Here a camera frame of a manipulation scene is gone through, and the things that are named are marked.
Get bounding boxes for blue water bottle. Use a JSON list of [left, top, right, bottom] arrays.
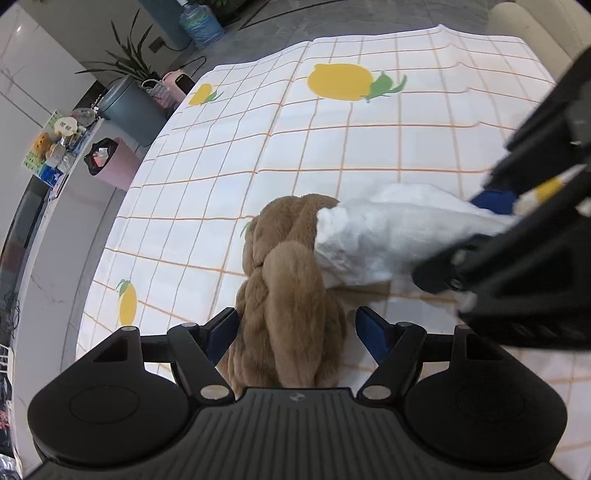
[[177, 0, 224, 49]]

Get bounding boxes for pink waste bin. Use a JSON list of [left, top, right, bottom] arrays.
[[84, 137, 142, 191]]

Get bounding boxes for grey trash can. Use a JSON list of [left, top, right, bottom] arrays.
[[98, 76, 167, 146]]

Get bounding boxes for teddy bear decoration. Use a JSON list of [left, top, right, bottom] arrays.
[[20, 108, 93, 190]]

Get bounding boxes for checked lemon tablecloth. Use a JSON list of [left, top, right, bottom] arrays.
[[75, 23, 591, 480]]

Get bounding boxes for brown plush toy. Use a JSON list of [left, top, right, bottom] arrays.
[[217, 194, 348, 395]]

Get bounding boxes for potted green plant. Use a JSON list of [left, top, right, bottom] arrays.
[[76, 9, 161, 85]]

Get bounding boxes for white cloth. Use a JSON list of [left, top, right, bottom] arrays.
[[315, 183, 517, 288]]

